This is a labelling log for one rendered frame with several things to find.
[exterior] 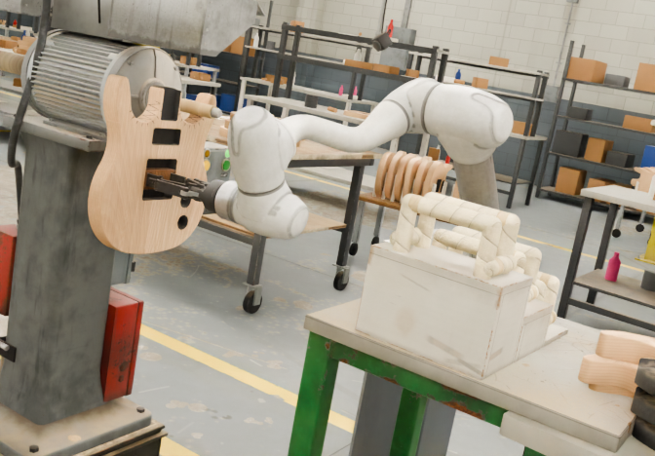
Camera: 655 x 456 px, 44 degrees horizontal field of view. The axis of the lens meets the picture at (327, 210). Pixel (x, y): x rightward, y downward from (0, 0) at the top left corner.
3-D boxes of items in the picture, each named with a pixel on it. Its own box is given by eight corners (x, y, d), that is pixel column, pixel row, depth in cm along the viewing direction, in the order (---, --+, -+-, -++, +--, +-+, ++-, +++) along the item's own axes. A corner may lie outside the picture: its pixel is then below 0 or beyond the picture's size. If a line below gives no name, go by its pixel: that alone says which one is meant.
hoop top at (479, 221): (397, 209, 149) (400, 192, 149) (405, 208, 152) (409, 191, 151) (495, 237, 138) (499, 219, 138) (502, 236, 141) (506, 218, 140)
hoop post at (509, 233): (488, 270, 148) (499, 220, 147) (495, 267, 151) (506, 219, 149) (505, 275, 147) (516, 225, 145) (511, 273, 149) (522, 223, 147)
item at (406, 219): (389, 248, 151) (399, 200, 149) (397, 247, 153) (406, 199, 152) (404, 253, 149) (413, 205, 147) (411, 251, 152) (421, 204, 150)
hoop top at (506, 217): (418, 207, 156) (421, 190, 156) (426, 206, 159) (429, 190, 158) (513, 233, 145) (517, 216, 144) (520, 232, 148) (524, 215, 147)
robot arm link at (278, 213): (264, 211, 184) (254, 163, 177) (319, 228, 176) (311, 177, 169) (234, 237, 177) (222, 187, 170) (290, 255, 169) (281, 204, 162)
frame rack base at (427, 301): (353, 330, 155) (369, 245, 152) (392, 317, 167) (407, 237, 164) (482, 381, 140) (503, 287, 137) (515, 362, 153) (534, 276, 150)
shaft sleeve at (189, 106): (160, 91, 204) (167, 96, 207) (154, 102, 204) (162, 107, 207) (212, 103, 195) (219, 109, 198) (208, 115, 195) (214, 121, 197)
